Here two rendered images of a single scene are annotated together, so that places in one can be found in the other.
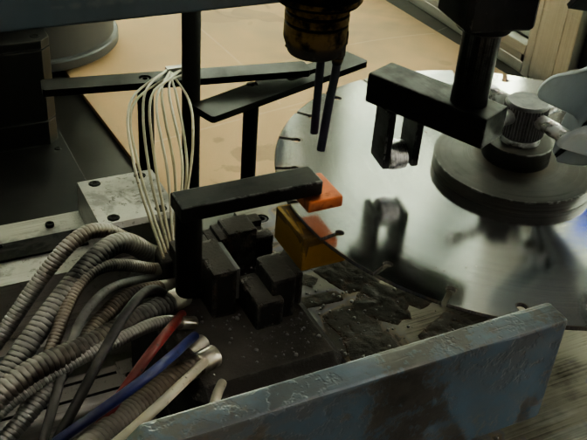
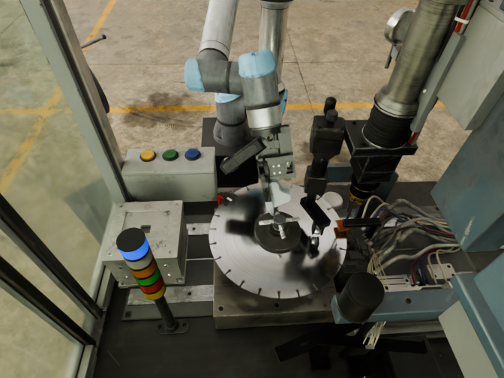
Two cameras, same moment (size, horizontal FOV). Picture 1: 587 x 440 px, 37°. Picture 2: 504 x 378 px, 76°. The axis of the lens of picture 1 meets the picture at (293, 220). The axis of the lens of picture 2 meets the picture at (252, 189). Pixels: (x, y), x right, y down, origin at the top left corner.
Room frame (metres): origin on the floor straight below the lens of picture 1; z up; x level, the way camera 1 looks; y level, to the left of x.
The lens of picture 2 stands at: (0.96, -0.03, 1.60)
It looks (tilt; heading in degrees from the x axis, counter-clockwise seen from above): 49 degrees down; 203
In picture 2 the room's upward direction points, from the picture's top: 2 degrees clockwise
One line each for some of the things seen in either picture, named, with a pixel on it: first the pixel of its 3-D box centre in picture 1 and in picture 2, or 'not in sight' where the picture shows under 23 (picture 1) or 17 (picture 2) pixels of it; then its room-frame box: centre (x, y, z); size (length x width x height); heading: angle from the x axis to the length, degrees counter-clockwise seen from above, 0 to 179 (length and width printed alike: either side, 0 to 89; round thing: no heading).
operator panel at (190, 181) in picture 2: not in sight; (173, 175); (0.40, -0.57, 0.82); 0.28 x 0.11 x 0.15; 119
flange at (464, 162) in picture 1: (515, 154); (277, 229); (0.54, -0.15, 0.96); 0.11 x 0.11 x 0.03
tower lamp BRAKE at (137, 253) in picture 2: not in sight; (133, 244); (0.79, -0.32, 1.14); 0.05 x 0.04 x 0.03; 29
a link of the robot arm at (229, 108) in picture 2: not in sight; (232, 100); (0.04, -0.53, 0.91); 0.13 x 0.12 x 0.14; 109
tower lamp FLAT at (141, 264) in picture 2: not in sight; (137, 253); (0.79, -0.32, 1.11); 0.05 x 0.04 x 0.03; 29
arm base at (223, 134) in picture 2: not in sight; (231, 124); (0.04, -0.53, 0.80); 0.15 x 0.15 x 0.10
